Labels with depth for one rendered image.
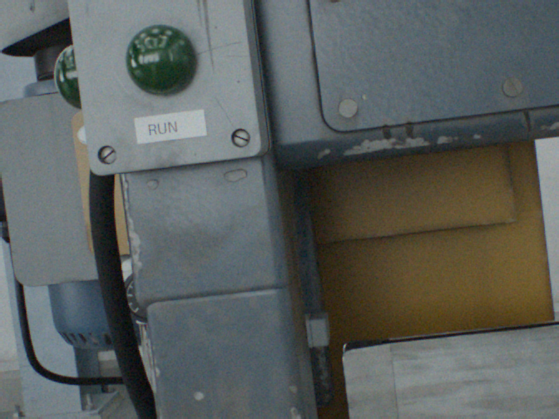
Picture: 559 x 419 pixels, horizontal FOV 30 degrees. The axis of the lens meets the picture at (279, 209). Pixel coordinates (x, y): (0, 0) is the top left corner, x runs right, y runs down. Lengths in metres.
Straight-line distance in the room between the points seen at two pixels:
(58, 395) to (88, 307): 4.65
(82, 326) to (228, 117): 0.54
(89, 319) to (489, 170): 0.40
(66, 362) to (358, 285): 4.80
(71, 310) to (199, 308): 0.47
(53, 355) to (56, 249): 4.65
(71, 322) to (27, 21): 0.27
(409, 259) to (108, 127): 0.38
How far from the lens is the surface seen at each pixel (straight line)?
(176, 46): 0.43
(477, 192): 0.73
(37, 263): 0.93
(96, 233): 0.52
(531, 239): 0.79
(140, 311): 0.71
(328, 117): 0.49
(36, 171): 0.92
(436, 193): 0.73
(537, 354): 0.66
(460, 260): 0.79
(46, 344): 5.56
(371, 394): 0.66
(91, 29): 0.46
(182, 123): 0.44
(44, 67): 0.98
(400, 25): 0.49
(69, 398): 5.59
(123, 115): 0.45
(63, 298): 0.97
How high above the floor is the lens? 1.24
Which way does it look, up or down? 3 degrees down
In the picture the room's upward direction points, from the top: 7 degrees counter-clockwise
